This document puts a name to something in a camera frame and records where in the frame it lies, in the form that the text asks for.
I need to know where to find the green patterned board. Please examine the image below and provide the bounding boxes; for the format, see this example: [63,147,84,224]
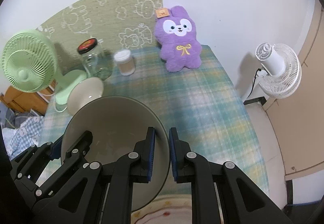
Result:
[35,0,164,63]

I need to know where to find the blue checkered blanket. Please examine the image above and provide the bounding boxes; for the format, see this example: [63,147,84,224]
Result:
[0,113,45,161]

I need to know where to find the plaid green tablecloth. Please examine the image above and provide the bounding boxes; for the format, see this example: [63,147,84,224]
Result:
[38,44,269,204]

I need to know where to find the wooden headboard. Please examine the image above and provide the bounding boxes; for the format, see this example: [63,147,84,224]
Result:
[0,80,56,116]

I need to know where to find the glass jar with dark lid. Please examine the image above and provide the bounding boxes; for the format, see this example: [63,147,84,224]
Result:
[77,37,113,81]

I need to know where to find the white clip fan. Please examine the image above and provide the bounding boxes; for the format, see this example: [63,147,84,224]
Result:
[255,42,302,99]

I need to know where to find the black fan cable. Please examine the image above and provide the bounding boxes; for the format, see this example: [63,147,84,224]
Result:
[242,68,267,103]

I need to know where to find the beige floral ceramic bowl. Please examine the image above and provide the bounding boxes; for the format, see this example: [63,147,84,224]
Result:
[67,77,105,116]
[61,96,171,212]

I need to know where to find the grey cloth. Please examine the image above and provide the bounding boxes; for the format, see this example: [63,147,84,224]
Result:
[0,106,27,129]

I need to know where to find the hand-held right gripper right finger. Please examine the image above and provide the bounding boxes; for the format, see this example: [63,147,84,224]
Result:
[169,127,291,224]

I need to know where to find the cotton swab container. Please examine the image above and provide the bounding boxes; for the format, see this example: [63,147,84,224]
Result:
[113,49,135,76]

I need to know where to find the green desk fan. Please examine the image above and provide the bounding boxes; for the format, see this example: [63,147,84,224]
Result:
[2,30,88,106]

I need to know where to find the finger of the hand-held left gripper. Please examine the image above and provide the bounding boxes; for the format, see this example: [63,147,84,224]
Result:
[34,130,94,199]
[10,137,63,184]

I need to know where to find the green fan cable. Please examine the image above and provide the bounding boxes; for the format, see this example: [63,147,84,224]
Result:
[52,98,67,113]

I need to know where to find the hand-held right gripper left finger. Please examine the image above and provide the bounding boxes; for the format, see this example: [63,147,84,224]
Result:
[32,126,156,224]

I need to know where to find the purple plush bunny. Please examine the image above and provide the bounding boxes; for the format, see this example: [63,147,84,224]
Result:
[154,6,202,73]

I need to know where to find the large yellow flower plate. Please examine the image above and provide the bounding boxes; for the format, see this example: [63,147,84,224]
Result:
[130,194,193,224]

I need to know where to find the white plate with red pattern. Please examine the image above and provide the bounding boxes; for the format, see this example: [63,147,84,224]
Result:
[134,204,193,224]

